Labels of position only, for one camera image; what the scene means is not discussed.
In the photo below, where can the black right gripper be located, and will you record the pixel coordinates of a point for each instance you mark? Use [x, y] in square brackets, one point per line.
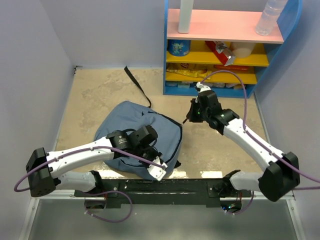
[192, 115]

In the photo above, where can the yellow chips bag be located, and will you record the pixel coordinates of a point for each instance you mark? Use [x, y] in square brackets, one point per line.
[193, 70]

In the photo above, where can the white round container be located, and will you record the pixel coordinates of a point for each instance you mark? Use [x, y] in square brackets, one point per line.
[242, 49]

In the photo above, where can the blue snack can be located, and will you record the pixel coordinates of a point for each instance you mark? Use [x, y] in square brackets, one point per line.
[178, 47]

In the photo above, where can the blue fabric backpack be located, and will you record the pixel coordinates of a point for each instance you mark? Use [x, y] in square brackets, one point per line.
[128, 115]

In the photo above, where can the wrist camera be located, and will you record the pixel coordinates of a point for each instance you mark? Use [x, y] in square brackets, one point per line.
[200, 87]
[157, 169]

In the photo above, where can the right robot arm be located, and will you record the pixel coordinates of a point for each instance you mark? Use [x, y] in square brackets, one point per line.
[277, 177]

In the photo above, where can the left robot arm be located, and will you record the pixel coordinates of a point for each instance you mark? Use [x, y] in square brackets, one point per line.
[50, 171]

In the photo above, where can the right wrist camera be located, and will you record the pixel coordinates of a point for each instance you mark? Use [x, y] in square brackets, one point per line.
[200, 87]

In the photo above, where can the aluminium rail frame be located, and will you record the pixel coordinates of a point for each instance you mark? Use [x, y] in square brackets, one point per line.
[71, 215]

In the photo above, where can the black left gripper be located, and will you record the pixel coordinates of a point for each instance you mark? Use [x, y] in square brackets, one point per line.
[155, 153]

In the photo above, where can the blue wooden shelf unit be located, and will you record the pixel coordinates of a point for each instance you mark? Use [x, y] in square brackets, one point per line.
[227, 26]

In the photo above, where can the white tall bottle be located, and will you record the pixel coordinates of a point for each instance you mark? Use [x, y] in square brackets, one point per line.
[185, 13]

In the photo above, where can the red silver snack box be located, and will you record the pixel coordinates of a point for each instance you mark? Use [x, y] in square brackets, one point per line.
[222, 52]

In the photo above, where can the red flat box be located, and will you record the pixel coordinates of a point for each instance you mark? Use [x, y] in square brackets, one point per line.
[232, 67]

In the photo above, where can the clear plastic water bottle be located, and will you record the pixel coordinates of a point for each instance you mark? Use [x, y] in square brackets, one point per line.
[269, 16]

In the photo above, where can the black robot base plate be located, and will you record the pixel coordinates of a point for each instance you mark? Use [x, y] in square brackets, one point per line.
[176, 191]

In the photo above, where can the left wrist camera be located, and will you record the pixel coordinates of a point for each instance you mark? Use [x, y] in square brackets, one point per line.
[157, 169]

